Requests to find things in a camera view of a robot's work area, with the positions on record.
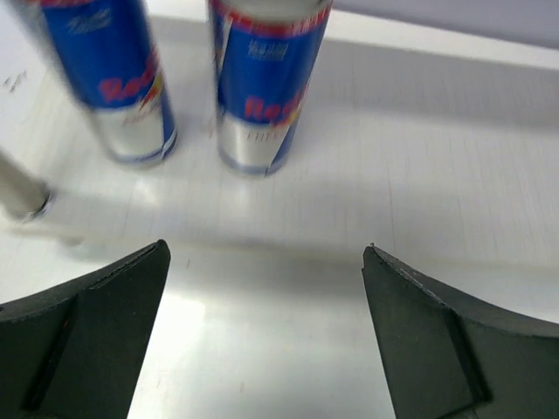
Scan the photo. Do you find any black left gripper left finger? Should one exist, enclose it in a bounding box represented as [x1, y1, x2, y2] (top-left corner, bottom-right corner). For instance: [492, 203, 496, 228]
[1, 240, 171, 418]

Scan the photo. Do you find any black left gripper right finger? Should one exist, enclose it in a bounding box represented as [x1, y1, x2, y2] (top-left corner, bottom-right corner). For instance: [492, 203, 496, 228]
[362, 245, 558, 418]

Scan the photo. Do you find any blue silver energy drink can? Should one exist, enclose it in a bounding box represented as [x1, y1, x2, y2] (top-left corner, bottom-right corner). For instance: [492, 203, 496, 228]
[208, 1, 332, 176]

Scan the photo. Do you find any white two-tier shelf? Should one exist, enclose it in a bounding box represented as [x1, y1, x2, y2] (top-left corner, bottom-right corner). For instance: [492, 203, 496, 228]
[1, 17, 558, 319]

